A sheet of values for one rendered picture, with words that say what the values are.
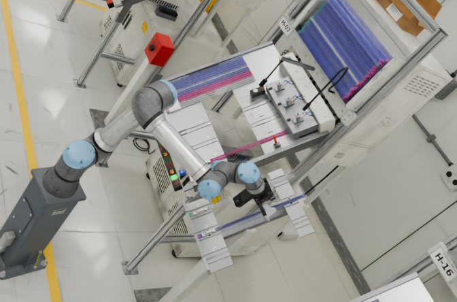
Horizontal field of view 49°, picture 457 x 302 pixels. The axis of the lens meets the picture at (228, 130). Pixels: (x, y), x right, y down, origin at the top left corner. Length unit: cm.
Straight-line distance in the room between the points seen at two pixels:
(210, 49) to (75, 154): 200
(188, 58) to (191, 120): 129
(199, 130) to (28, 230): 92
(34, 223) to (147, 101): 80
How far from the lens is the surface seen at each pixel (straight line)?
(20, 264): 265
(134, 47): 373
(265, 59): 283
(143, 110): 184
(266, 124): 255
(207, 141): 253
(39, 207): 228
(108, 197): 312
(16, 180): 296
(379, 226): 404
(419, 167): 389
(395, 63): 232
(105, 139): 215
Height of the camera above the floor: 220
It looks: 31 degrees down
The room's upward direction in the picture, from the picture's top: 41 degrees clockwise
